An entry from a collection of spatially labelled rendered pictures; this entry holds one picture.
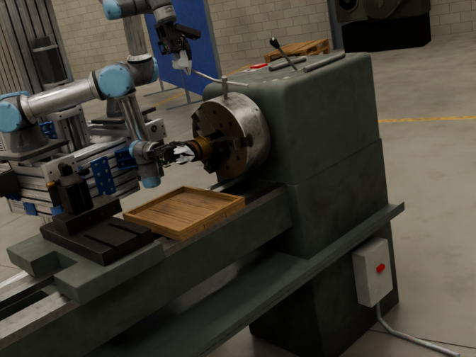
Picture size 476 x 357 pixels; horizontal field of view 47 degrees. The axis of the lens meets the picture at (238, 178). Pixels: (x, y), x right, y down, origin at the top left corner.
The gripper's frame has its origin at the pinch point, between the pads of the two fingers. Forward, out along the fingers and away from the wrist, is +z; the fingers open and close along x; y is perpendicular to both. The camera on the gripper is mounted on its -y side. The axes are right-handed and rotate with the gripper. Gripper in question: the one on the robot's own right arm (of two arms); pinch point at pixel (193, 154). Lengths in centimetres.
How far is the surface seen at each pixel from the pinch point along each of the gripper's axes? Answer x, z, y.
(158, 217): -19.5, -7.3, 16.4
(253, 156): -6.1, 11.3, -18.3
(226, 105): 13.6, 4.6, -16.0
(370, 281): -77, 26, -58
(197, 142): 3.4, -0.8, -3.8
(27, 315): -21, 9, 74
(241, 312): -54, 21, 10
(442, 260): -108, 17, -136
